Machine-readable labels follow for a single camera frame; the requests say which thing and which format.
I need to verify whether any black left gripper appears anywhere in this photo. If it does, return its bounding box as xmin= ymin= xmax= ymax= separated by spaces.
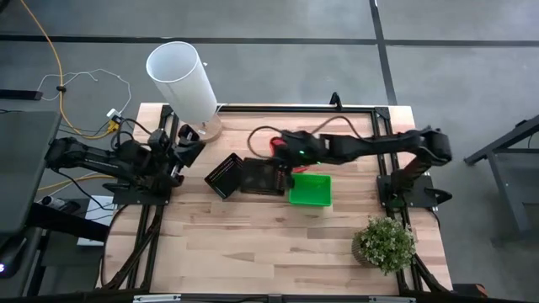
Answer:
xmin=167 ymin=125 xmax=206 ymax=187

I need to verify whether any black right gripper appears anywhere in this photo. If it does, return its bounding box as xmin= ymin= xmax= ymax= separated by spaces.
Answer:
xmin=275 ymin=129 xmax=332 ymax=189

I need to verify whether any black slotted plastic basket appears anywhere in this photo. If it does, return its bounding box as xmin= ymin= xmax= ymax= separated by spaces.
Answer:
xmin=203 ymin=151 xmax=244 ymax=200
xmin=239 ymin=157 xmax=292 ymax=196

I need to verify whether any green slotted plastic basket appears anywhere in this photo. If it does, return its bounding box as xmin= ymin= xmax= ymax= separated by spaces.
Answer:
xmin=288 ymin=173 xmax=333 ymax=208

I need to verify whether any red slotted plastic basket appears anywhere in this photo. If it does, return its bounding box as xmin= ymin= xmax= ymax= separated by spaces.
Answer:
xmin=268 ymin=136 xmax=309 ymax=174

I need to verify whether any lamp stand with wooden base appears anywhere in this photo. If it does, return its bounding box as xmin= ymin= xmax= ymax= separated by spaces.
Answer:
xmin=191 ymin=112 xmax=223 ymax=144

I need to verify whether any white cylindrical lamp shade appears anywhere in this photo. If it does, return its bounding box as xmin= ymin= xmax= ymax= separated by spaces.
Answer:
xmin=145 ymin=40 xmax=219 ymax=125

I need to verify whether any white flat box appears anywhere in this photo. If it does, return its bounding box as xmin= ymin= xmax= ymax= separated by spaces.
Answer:
xmin=77 ymin=194 xmax=117 ymax=247

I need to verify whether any green potted plant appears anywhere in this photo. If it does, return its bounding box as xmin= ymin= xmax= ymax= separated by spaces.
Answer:
xmin=351 ymin=215 xmax=418 ymax=277

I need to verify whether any silver and black device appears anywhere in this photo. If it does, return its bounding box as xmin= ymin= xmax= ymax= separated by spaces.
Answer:
xmin=40 ymin=194 xmax=82 ymax=215

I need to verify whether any black side desk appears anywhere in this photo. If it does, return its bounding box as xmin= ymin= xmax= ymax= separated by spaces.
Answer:
xmin=0 ymin=109 xmax=110 ymax=243

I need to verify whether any black floor strip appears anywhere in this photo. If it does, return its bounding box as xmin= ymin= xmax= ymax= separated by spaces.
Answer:
xmin=0 ymin=88 xmax=44 ymax=102

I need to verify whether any black bar with silver brackets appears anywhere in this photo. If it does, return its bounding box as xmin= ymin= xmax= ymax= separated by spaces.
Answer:
xmin=0 ymin=289 xmax=539 ymax=303

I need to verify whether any black computer with blue light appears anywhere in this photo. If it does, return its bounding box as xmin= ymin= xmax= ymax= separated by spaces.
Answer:
xmin=0 ymin=235 xmax=30 ymax=281

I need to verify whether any orange and black object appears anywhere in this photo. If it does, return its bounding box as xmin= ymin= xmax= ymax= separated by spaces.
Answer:
xmin=452 ymin=283 xmax=489 ymax=299

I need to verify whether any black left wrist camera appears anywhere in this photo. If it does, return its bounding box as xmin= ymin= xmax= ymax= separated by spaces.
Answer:
xmin=147 ymin=128 xmax=170 ymax=149

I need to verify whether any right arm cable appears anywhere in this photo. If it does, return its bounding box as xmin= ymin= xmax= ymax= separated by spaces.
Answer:
xmin=246 ymin=114 xmax=366 ymax=161

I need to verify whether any black aluminium table frame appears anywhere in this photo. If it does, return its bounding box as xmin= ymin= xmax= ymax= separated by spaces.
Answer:
xmin=100 ymin=103 xmax=454 ymax=295

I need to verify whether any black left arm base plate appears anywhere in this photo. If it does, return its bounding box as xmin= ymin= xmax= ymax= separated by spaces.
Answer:
xmin=112 ymin=180 xmax=174 ymax=207

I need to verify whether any thin white floor cable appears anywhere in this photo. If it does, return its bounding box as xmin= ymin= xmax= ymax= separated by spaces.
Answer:
xmin=36 ymin=68 xmax=132 ymax=114

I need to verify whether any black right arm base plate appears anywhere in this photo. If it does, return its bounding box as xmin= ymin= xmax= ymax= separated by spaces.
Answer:
xmin=376 ymin=174 xmax=454 ymax=210

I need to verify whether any yellow floor cable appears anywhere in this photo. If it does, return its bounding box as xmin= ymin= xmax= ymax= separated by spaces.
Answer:
xmin=19 ymin=0 xmax=121 ymax=193

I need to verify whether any black side table frame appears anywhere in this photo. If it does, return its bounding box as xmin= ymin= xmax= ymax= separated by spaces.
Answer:
xmin=462 ymin=113 xmax=539 ymax=245

